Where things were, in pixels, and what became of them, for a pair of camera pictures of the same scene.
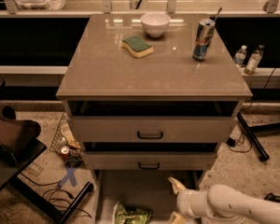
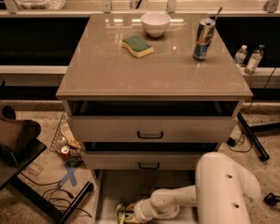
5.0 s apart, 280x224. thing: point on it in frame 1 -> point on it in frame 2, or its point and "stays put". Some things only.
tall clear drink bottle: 254,61 stays put
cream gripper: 184,200 -> 137,211
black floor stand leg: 253,138 stays put
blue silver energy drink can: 204,34 stays put
